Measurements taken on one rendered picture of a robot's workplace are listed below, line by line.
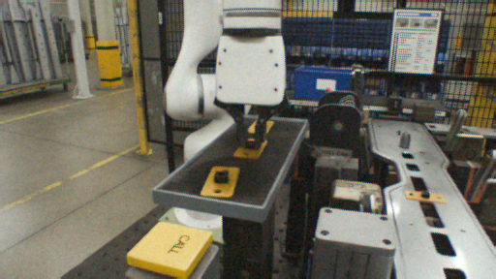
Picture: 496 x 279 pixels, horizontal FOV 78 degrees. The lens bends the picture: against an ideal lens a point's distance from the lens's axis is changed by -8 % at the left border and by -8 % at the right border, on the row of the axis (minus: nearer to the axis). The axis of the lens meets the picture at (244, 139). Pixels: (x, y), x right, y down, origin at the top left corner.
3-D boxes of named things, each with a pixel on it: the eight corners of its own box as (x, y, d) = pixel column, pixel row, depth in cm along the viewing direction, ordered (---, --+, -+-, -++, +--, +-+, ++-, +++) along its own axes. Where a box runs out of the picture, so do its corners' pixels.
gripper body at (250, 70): (209, 26, 45) (211, 105, 49) (283, 25, 43) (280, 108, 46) (226, 26, 52) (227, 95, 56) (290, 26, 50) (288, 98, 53)
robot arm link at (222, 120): (181, 150, 98) (180, 70, 89) (241, 146, 103) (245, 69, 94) (187, 170, 88) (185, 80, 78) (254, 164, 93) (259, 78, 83)
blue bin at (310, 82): (358, 103, 145) (361, 74, 141) (293, 97, 157) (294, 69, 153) (361, 96, 159) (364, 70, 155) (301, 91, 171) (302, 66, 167)
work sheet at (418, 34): (434, 76, 150) (444, 8, 140) (386, 73, 157) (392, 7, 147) (433, 76, 152) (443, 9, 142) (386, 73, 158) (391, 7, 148)
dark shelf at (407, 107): (449, 117, 134) (450, 110, 133) (247, 102, 160) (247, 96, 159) (437, 107, 154) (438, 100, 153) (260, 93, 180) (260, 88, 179)
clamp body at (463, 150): (468, 235, 105) (494, 139, 94) (431, 231, 108) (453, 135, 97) (460, 222, 113) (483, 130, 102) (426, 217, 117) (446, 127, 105)
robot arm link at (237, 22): (211, 10, 44) (211, 32, 45) (275, 9, 42) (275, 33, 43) (229, 13, 52) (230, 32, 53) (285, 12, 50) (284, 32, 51)
